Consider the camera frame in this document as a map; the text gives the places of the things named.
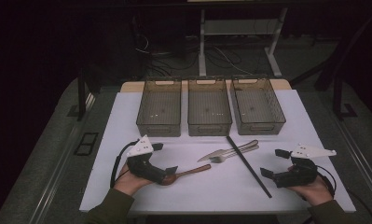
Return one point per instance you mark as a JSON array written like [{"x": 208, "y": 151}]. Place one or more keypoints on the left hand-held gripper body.
[{"x": 141, "y": 166}]

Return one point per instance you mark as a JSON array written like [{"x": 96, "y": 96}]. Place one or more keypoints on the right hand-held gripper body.
[{"x": 298, "y": 175}]

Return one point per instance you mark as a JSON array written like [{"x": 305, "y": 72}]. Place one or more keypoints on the brown wooden spoon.
[{"x": 186, "y": 172}]

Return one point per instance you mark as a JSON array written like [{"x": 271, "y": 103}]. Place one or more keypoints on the black chopstick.
[{"x": 249, "y": 166}]

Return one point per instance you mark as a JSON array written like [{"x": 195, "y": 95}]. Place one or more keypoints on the silver metal fork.
[{"x": 236, "y": 153}]

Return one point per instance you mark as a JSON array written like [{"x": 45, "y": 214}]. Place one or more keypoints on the clear brown plastic bin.
[
  {"x": 209, "y": 109},
  {"x": 159, "y": 109},
  {"x": 256, "y": 107}
]

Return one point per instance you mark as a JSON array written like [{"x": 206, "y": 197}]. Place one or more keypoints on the silver metal knife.
[{"x": 211, "y": 155}]

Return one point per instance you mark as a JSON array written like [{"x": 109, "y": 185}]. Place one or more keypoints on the person's left hand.
[{"x": 127, "y": 183}]

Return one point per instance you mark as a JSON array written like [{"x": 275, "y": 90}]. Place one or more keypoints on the person's right hand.
[{"x": 315, "y": 193}]

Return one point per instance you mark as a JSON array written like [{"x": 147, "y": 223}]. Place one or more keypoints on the white table cover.
[{"x": 205, "y": 193}]

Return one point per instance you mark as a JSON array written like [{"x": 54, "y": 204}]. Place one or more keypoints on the black metal stand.
[{"x": 337, "y": 96}]

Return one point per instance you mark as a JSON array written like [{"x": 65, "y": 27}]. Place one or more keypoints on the black rectangular floor frame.
[{"x": 81, "y": 144}]

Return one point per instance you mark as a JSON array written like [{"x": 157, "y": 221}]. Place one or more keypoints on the white metal desk frame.
[{"x": 202, "y": 46}]

